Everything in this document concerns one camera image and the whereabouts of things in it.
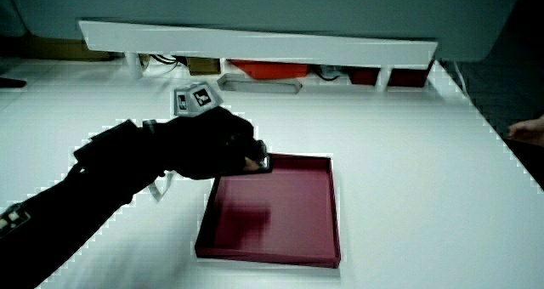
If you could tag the person's right hand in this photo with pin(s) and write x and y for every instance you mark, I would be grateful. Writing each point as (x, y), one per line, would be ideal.
(208, 142)

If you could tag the black silver stapler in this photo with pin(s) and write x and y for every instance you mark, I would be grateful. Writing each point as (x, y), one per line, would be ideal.
(265, 159)

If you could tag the dark red square plate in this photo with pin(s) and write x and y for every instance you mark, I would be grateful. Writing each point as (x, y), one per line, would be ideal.
(276, 212)

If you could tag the person's right forearm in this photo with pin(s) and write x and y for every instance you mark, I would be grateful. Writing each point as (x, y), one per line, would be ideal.
(85, 183)

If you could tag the grey oblong tray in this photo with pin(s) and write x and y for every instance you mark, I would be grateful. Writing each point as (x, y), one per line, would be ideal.
(259, 85)

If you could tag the orange red plastic object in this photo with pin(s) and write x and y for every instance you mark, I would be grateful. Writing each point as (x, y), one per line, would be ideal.
(272, 69)

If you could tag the white desk shelf riser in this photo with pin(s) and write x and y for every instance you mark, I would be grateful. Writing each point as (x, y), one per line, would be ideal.
(255, 42)

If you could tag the dark red box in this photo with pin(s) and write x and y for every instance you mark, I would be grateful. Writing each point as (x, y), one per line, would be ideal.
(364, 75)
(408, 77)

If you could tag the large brown cardboard box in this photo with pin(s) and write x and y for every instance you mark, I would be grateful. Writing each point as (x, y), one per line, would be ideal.
(64, 49)

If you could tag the flat black object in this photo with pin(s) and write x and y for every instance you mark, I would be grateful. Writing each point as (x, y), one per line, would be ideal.
(10, 83)

